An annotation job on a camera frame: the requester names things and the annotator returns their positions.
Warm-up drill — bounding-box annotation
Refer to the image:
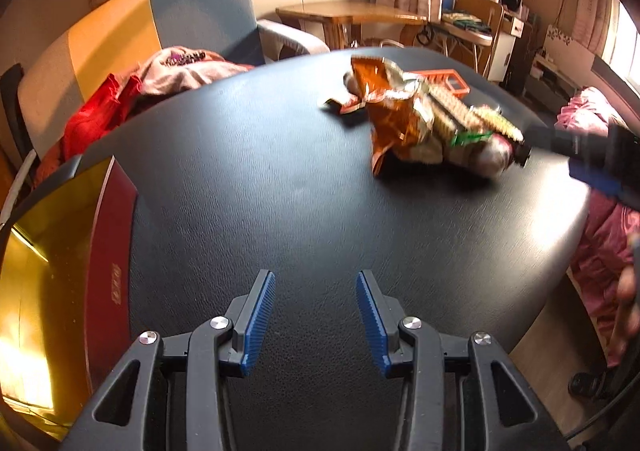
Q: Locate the wooden chair with clutter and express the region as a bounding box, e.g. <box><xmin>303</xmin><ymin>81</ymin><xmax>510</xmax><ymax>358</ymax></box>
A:
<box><xmin>428</xmin><ymin>0</ymin><xmax>504</xmax><ymax>78</ymax></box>

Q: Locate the pink garment on chair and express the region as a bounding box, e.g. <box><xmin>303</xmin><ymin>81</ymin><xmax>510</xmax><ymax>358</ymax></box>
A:
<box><xmin>134</xmin><ymin>46</ymin><xmax>254</xmax><ymax>96</ymax></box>

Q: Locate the pink blanket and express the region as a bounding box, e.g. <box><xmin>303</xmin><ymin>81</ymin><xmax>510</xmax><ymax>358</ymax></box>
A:
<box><xmin>555</xmin><ymin>87</ymin><xmax>639</xmax><ymax>367</ymax></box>

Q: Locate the orange plastic rack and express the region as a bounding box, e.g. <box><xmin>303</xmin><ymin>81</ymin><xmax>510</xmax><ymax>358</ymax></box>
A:
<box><xmin>413</xmin><ymin>69</ymin><xmax>471</xmax><ymax>99</ymax></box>

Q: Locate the person's right hand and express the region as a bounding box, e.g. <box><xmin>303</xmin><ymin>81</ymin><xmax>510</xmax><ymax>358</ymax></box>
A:
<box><xmin>608</xmin><ymin>232</ymin><xmax>639</xmax><ymax>363</ymax></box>

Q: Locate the wooden side table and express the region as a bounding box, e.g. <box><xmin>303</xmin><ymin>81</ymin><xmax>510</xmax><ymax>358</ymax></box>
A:
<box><xmin>276</xmin><ymin>2</ymin><xmax>428</xmax><ymax>50</ymax></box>

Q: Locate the blue grey armchair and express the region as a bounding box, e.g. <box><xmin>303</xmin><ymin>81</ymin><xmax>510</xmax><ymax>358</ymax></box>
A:
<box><xmin>17</xmin><ymin>0</ymin><xmax>329</xmax><ymax>156</ymax></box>

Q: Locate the red garment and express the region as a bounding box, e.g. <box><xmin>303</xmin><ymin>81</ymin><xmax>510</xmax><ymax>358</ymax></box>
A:
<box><xmin>32</xmin><ymin>74</ymin><xmax>142</xmax><ymax>189</ymax></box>

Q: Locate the green cracker package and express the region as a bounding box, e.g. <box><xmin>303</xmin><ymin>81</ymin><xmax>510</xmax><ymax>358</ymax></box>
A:
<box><xmin>426</xmin><ymin>84</ymin><xmax>530</xmax><ymax>179</ymax></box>

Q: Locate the red and gold box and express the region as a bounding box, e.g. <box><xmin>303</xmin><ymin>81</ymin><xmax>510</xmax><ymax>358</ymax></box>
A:
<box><xmin>1</xmin><ymin>158</ymin><xmax>138</xmax><ymax>441</ymax></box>

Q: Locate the orange snack bag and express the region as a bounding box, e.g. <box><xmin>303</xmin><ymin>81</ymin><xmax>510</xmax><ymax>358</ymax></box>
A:
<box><xmin>326</xmin><ymin>55</ymin><xmax>445</xmax><ymax>176</ymax></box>

